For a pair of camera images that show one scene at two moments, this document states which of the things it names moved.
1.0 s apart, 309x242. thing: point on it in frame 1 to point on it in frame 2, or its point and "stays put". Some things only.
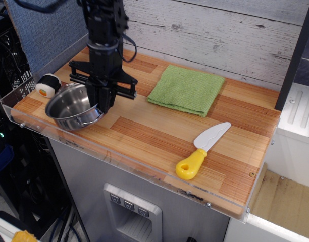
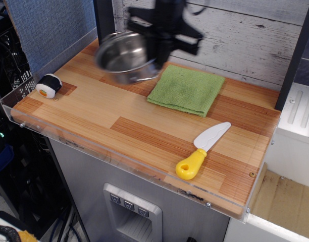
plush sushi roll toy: [48, 85] stays put
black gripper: [105, 69] to [168, 32]
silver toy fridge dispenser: [131, 218] stays put
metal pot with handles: [69, 107] to [122, 57]
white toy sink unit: [284, 206] stays put
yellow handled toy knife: [189, 167] stays put
